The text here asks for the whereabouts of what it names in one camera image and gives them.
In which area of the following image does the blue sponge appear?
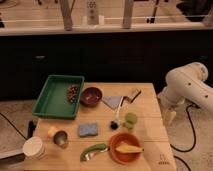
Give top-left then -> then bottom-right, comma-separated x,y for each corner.
78,123 -> 98,137

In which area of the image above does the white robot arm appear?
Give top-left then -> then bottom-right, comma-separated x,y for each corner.
157,62 -> 213,126

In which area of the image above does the grey folded cloth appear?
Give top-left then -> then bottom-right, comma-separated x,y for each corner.
102,96 -> 122,109

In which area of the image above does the dark red bowl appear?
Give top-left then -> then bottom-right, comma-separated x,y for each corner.
80,87 -> 102,107

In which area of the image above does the bunch of red grapes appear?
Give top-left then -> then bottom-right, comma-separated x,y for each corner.
67,85 -> 78,103

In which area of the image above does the black head white brush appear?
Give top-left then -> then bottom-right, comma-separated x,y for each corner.
110,98 -> 124,130

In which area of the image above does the green plastic cup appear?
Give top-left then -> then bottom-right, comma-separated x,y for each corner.
124,113 -> 138,129

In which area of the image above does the green plastic tray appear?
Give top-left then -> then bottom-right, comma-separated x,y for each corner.
33,75 -> 84,120

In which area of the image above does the orange bowl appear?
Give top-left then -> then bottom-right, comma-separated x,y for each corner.
109,133 -> 143,165

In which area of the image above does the yellow corn cob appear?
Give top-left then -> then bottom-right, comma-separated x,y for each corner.
116,145 -> 143,154

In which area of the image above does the steel cup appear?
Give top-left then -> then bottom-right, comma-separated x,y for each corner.
47,126 -> 68,148

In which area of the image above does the white paper cup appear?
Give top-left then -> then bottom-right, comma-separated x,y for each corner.
22,136 -> 45,158

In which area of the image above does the green handled fork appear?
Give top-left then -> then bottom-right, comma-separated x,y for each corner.
80,143 -> 108,161

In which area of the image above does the black cable left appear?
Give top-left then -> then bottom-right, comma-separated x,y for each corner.
0,112 -> 28,141

